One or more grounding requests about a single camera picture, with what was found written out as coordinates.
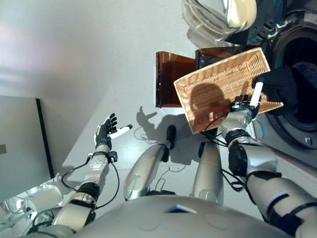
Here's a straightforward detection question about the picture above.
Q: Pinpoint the black garment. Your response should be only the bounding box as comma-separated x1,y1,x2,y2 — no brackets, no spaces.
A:
252,65,302,107

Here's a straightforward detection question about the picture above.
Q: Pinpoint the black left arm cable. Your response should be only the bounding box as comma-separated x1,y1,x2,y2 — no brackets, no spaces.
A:
60,155,120,210

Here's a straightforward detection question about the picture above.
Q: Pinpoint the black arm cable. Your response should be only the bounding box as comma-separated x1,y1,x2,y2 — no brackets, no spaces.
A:
200,113,248,191
60,155,120,210

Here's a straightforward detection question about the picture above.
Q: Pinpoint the white base plinth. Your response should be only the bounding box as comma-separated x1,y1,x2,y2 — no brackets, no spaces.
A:
272,148,317,191

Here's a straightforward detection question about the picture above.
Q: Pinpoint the robot leg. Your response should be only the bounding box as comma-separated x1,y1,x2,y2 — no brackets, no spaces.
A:
123,125,177,201
192,141,225,205

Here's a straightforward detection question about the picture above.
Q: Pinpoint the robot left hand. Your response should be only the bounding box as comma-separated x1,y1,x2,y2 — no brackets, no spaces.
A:
94,113,133,149

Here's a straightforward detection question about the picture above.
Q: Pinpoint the woven wicker basket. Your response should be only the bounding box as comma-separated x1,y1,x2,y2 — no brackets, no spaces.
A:
173,47,284,134

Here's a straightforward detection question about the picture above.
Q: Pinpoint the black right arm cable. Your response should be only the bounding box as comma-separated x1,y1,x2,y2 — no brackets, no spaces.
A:
200,113,248,191

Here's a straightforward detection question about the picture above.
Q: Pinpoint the brown translucent acrylic stool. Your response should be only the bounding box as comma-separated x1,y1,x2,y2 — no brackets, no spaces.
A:
155,47,248,109

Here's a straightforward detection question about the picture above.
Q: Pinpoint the robot left leg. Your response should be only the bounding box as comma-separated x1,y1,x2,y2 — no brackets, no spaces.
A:
123,125,177,201

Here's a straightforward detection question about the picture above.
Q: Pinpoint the silver robot torso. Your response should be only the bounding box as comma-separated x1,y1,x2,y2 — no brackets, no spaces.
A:
71,194,298,238

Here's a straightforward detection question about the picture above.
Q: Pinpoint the round glass washer door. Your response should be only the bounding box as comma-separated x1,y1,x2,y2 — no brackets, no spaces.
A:
182,0,285,47

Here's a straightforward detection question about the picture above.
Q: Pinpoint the white rounded device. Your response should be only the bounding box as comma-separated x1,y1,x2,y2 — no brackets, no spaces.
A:
24,184,64,211

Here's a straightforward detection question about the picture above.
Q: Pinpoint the dark framed glass panel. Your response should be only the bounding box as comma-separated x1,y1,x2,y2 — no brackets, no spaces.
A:
0,95,55,201

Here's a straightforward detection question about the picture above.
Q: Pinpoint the robot right leg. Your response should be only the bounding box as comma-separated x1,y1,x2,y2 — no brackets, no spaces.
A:
192,141,225,205

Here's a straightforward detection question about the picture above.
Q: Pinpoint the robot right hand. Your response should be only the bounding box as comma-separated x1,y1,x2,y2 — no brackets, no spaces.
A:
247,80,264,120

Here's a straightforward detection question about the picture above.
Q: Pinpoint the grey front-load washing machine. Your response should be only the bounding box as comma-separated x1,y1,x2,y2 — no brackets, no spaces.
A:
252,0,317,172

